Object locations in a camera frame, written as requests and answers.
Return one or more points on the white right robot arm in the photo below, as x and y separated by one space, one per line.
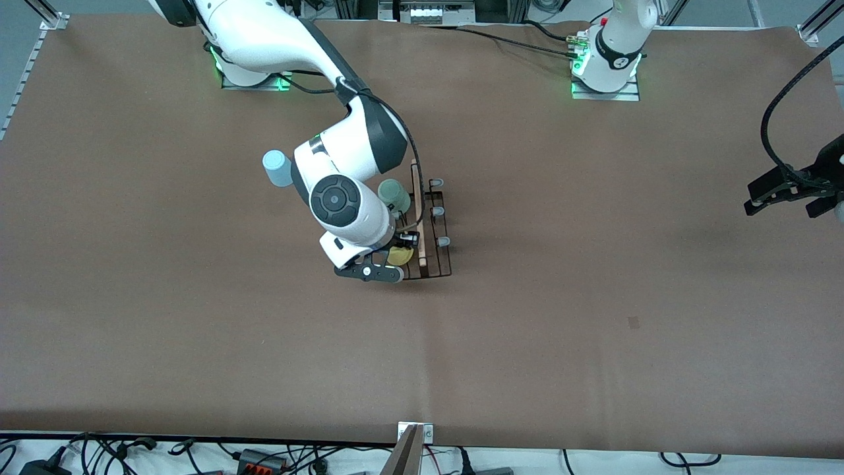
264 33

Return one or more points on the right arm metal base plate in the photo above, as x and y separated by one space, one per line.
264 86

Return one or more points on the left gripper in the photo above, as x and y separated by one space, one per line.
828 167

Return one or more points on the brown table cover sheet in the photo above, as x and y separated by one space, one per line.
527 330

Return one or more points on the small metal bracket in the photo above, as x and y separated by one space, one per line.
427 433

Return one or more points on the pale green plastic cup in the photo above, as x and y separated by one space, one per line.
394 194

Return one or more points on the dark equipment frame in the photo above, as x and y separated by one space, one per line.
356 8

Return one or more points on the aluminium profile rail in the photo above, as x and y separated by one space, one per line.
810 31
26 72
672 10
757 13

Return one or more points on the white power strip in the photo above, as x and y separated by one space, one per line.
428 13

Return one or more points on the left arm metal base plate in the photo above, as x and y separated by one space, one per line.
606 96

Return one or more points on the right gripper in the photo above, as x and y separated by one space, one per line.
403 236

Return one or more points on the black box with orange connectors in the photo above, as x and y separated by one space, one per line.
260 460

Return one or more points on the light blue plastic cup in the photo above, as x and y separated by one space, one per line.
277 168

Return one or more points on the black power adapter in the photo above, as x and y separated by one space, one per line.
43 470

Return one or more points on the dark grey power adapter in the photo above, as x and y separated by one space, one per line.
494 472

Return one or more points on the grey camera stand beam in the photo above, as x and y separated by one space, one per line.
405 458

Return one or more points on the yellow plastic cup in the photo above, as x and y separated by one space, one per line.
401 256

